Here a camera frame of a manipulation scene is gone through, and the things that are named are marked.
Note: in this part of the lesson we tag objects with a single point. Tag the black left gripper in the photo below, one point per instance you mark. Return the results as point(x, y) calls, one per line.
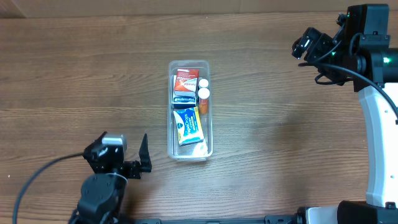
point(125, 167)

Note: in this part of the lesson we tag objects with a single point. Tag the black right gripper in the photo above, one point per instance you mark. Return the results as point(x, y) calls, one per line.
point(315, 47)

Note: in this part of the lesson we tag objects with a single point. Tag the clear plastic container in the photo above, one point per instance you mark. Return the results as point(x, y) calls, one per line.
point(198, 151)

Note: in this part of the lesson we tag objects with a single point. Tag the blue yellow VapoDrops box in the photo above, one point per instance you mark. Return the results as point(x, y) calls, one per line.
point(189, 129)

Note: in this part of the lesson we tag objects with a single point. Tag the white blue Hansaplast box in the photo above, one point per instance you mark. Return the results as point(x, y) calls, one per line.
point(182, 101)

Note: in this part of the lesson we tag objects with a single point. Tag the red Panadol box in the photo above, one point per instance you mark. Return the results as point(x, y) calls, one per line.
point(186, 82)

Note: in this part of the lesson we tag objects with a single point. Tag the orange effervescent tablet tube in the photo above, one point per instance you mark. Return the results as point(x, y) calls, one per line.
point(203, 100)

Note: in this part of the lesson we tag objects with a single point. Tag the dark Woods syrup bottle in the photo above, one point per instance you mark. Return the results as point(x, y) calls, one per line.
point(203, 83)

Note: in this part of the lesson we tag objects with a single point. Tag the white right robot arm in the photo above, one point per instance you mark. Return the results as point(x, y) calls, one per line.
point(360, 53)

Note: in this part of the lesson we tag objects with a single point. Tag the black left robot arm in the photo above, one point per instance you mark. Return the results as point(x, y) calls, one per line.
point(102, 193)

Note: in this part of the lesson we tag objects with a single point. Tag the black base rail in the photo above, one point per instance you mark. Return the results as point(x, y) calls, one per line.
point(268, 219)

